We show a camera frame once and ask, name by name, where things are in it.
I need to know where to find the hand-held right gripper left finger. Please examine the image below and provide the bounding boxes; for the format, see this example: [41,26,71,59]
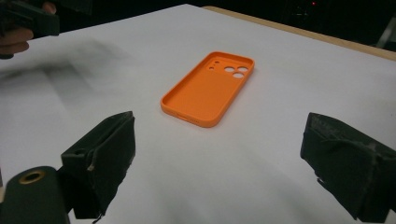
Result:
[61,111,136,220]

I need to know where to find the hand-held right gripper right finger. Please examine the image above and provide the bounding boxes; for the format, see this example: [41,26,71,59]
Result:
[300,112,396,224]

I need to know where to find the orange phone case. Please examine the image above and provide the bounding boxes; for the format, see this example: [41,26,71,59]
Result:
[160,50,256,129]

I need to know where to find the white metal stand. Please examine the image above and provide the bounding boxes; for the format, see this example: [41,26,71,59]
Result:
[375,15,396,51]

